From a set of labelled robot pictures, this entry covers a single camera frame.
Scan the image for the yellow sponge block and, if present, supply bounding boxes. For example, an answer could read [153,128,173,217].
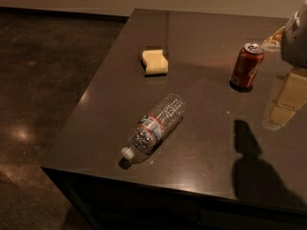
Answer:
[142,49,168,76]

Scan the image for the red soda can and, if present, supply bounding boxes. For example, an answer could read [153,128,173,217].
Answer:
[229,43,265,92]

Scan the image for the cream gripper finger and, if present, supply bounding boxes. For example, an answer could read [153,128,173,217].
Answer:
[261,27,285,52]
[262,67,307,130]

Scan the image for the clear plastic water bottle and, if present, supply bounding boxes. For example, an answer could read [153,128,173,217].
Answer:
[121,93,185,161]

